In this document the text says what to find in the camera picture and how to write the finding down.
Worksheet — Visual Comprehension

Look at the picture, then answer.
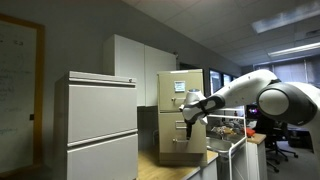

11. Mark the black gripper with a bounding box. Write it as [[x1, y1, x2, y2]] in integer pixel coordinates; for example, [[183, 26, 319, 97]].
[[184, 120, 196, 140]]

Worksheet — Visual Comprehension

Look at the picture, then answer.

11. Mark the beige filing cabinet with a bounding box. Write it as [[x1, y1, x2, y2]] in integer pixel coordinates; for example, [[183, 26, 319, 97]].
[[158, 69, 207, 166]]

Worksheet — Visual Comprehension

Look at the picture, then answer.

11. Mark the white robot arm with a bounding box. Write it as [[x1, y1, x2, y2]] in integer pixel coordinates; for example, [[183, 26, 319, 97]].
[[181, 69, 320, 156]]

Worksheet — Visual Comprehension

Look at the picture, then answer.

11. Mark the white metal rack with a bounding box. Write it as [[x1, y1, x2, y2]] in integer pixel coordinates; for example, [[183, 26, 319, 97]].
[[207, 106, 248, 180]]

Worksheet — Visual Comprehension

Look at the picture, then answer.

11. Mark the white paper label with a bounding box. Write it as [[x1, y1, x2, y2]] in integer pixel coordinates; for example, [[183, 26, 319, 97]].
[[174, 81, 186, 93]]

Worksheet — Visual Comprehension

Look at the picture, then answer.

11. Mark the red object on rack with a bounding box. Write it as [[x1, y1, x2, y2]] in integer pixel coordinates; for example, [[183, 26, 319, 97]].
[[246, 128, 255, 137]]

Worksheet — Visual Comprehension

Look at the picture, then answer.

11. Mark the black office chair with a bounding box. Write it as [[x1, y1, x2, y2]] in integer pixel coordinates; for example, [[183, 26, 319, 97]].
[[254, 115, 298, 161]]

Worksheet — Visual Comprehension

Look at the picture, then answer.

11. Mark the grey lateral file cabinet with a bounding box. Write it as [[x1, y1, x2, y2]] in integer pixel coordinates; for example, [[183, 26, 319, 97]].
[[52, 71, 138, 180]]

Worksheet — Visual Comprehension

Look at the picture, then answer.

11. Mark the fluorescent ceiling light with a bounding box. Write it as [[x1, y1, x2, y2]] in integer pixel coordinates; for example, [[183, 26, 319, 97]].
[[267, 42, 320, 57]]

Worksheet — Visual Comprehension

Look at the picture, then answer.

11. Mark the wood framed whiteboard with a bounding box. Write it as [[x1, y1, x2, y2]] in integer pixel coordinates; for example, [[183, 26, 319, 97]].
[[0, 14, 45, 177]]

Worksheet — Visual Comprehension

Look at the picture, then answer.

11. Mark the white tall wall cabinet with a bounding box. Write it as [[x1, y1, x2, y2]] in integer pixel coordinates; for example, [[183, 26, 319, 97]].
[[103, 34, 176, 106]]

